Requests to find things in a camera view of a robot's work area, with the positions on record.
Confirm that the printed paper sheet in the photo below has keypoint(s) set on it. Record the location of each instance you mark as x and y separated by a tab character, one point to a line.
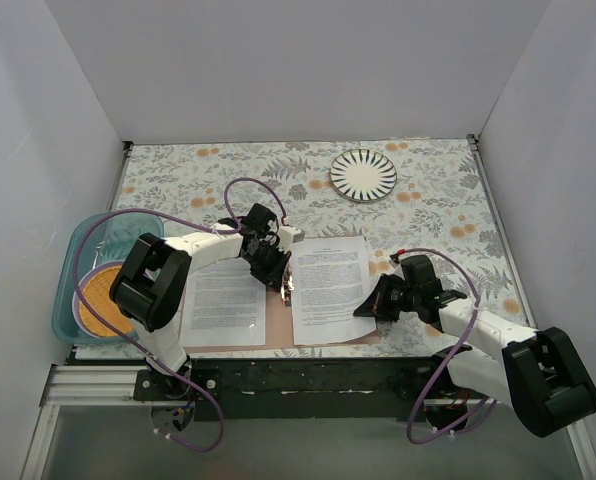
224	306
331	279

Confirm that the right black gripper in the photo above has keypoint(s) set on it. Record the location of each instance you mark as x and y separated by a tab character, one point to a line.
387	298

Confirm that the floral tablecloth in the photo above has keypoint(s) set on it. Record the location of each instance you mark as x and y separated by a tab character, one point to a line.
438	202

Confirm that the metal folder clip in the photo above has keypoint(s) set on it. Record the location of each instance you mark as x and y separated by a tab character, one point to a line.
287	287

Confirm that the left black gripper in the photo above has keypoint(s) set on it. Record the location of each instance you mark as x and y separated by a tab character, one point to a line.
271	261

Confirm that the orange woven coaster dish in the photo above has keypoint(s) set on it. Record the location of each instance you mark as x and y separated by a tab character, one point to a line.
95	287

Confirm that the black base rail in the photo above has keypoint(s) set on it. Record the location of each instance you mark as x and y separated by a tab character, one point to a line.
315	387

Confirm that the pink file folder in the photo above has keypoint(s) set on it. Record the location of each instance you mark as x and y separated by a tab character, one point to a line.
279	333

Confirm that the white plate blue stripes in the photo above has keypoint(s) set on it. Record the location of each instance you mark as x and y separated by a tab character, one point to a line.
363	175

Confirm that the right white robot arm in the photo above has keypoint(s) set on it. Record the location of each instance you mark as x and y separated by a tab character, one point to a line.
538	373

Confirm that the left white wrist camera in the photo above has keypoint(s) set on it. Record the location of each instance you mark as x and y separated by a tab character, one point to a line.
287	236

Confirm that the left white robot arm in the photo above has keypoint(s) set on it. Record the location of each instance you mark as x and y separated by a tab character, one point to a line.
150	284

